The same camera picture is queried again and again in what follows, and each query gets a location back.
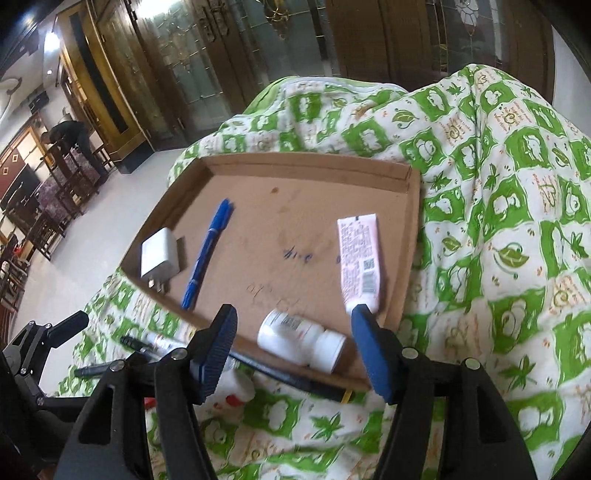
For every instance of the brown cardboard tray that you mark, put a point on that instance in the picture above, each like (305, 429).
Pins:
(286, 217)

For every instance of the white glue bottle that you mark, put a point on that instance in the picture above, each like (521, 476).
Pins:
(240, 381)

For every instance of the white labelled tube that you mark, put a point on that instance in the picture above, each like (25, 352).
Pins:
(358, 258)

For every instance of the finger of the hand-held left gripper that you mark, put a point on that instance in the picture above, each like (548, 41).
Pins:
(69, 325)

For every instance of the white charger plug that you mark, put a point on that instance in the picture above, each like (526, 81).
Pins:
(159, 254)

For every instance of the white pill bottle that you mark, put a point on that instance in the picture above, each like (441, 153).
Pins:
(286, 332)

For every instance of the dark wooden chair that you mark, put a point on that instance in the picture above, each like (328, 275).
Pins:
(74, 184)

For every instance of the black pen with yellow band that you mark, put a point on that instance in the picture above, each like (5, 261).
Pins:
(295, 376)

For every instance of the green leaf printed blanket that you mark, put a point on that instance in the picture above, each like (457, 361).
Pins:
(485, 207)

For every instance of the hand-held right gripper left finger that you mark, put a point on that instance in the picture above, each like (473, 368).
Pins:
(217, 350)

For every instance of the wooden glass door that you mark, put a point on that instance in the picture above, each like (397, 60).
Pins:
(369, 46)

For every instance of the golden framed doorway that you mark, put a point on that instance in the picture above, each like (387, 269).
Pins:
(111, 92)

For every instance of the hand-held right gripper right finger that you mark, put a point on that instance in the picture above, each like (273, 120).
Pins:
(369, 350)

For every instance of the blue pen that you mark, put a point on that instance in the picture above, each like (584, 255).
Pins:
(203, 258)

